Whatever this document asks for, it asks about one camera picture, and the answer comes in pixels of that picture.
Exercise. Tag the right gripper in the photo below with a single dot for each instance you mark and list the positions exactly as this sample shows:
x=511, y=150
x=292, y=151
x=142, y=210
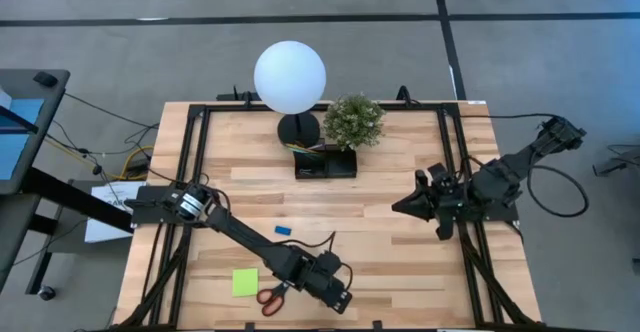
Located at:
x=450, y=194

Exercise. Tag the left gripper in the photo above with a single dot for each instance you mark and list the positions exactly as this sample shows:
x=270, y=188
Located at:
x=325, y=287

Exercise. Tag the blue eraser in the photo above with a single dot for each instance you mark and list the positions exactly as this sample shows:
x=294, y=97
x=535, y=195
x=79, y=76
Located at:
x=282, y=230

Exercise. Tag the green sticky note pad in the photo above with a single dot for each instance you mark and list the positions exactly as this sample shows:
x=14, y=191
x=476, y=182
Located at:
x=245, y=282

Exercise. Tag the black mesh desk organizer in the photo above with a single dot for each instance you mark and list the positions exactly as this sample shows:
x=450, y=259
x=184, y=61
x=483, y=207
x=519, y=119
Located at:
x=335, y=167

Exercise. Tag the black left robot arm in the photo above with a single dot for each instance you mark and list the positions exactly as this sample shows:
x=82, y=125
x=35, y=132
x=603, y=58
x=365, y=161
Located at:
x=250, y=242

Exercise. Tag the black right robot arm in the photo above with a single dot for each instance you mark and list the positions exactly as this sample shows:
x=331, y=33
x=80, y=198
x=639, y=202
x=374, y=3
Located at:
x=505, y=177

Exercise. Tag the small potted green plant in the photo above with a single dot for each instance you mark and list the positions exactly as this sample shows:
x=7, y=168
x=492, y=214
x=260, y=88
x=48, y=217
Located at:
x=354, y=121

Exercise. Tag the black table clamp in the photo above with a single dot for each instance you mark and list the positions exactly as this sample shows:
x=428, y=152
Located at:
x=237, y=97
x=406, y=97

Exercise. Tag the white globe lamp black base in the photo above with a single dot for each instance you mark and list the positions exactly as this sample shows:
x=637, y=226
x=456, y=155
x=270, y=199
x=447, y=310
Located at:
x=290, y=77

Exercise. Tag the white paper sheet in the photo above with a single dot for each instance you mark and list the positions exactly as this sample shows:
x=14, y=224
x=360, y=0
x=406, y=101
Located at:
x=107, y=227

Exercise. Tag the black caster wheel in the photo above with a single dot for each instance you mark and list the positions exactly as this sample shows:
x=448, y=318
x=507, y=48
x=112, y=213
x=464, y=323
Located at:
x=47, y=293

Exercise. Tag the grey side desk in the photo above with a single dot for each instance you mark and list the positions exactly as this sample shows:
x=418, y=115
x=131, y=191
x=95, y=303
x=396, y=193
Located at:
x=55, y=122

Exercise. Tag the laptop with blue screen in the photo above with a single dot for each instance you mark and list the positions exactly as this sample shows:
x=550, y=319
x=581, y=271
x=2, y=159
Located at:
x=15, y=147

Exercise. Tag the black computer mouse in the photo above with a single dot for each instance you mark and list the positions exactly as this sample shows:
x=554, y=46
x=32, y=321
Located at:
x=45, y=78

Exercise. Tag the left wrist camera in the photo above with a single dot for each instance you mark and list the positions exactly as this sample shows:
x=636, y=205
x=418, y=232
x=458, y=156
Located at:
x=330, y=262

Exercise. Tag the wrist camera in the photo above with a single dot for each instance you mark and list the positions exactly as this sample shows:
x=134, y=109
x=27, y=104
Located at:
x=445, y=228
x=330, y=262

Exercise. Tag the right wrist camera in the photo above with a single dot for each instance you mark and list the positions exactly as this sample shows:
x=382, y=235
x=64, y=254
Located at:
x=445, y=228

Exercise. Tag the small black edge bracket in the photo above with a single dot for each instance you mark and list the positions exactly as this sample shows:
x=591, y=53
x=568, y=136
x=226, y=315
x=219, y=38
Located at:
x=249, y=326
x=377, y=326

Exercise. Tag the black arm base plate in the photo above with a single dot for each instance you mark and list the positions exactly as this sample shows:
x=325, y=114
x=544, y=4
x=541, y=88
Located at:
x=507, y=214
x=150, y=212

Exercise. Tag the black aluminium table frame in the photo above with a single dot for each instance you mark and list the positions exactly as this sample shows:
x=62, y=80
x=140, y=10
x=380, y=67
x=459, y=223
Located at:
x=225, y=108

